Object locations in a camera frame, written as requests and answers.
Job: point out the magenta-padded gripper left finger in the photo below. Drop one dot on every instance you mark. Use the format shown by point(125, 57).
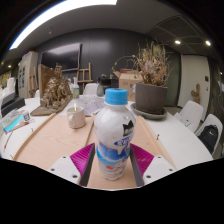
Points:
point(63, 166)

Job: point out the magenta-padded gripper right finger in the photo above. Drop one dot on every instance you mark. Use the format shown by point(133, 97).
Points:
point(158, 166)

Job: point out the white blue-capped drink bottle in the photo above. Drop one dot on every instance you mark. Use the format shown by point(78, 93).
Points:
point(113, 133)

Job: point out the white mug with stick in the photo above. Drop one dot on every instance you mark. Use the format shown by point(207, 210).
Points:
point(76, 118)

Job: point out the grey plant saucer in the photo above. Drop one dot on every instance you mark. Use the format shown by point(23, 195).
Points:
point(150, 116)

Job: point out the papers on chair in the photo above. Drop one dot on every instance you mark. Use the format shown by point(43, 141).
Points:
point(185, 121)

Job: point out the black backpack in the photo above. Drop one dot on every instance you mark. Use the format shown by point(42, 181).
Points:
point(208, 138)

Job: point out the small jar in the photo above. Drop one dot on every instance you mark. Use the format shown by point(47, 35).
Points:
point(26, 116)

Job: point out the white chair with papers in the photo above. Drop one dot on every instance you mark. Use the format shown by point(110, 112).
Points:
point(193, 110)

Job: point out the colourful book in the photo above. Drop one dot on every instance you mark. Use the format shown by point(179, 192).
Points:
point(15, 120)

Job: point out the printed paper sheet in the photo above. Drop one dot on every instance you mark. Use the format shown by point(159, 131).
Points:
point(90, 105)

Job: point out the dried plant in grey pot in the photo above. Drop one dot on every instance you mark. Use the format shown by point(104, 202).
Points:
point(150, 98)

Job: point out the white chair with backpack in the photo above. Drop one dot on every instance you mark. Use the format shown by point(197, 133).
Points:
point(213, 120)

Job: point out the brown carved sculpture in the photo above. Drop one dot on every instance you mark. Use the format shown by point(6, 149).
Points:
point(55, 93)

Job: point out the green-labelled spray bottle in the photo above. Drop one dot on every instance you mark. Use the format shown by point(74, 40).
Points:
point(76, 90)

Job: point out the wooden figure statue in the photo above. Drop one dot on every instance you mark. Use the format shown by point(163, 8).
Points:
point(196, 95)

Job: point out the black flat case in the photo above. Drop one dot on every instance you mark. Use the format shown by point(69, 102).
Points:
point(10, 103)

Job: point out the grey glass bottle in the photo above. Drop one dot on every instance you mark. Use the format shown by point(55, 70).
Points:
point(100, 90)

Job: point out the cardboard box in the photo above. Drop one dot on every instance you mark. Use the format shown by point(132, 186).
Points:
point(128, 81)

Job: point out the wooden easel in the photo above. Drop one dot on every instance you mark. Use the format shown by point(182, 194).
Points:
point(85, 75)

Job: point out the white cabinet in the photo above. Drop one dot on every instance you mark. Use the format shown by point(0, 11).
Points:
point(26, 73)

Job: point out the red box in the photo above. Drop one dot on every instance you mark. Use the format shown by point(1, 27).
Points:
point(128, 70)

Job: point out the round ceiling light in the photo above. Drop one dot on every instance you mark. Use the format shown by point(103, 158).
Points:
point(177, 42)
point(208, 43)

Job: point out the black wall screen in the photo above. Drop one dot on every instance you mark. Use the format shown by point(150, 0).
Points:
point(61, 56)

